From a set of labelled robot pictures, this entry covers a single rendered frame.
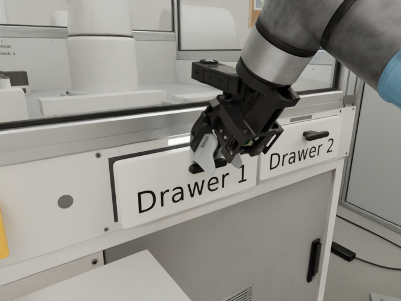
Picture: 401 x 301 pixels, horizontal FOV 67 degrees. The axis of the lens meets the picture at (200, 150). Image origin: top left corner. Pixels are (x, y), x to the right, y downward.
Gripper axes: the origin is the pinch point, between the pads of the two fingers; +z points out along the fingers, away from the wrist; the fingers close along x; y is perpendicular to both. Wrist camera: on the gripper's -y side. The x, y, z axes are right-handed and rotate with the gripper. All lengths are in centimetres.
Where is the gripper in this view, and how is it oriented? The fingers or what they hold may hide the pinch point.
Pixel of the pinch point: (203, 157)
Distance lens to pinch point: 51.9
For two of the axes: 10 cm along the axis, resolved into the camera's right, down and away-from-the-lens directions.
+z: -3.3, 6.3, 7.0
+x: 8.2, -1.7, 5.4
